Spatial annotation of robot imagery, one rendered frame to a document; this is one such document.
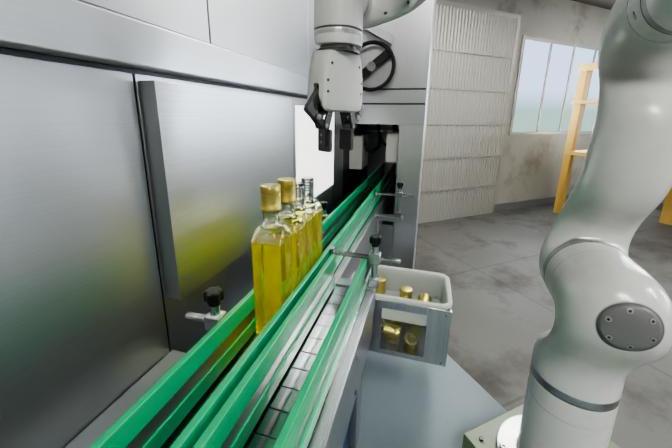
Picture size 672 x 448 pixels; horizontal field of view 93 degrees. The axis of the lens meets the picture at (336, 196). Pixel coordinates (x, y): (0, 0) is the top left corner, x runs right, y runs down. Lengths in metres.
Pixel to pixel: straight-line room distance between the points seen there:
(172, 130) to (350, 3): 0.34
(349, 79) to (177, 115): 0.29
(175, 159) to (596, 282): 0.60
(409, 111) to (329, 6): 1.00
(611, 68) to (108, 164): 0.70
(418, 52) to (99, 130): 1.29
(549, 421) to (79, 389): 0.69
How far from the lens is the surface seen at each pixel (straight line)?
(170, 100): 0.54
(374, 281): 0.77
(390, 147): 1.64
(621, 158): 0.55
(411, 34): 1.57
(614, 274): 0.54
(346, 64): 0.59
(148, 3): 0.59
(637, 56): 0.62
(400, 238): 1.64
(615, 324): 0.53
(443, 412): 0.97
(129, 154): 0.53
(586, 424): 0.70
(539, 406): 0.71
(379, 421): 0.92
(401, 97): 1.53
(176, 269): 0.58
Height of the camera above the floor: 1.45
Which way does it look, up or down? 14 degrees down
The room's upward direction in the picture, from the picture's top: 1 degrees clockwise
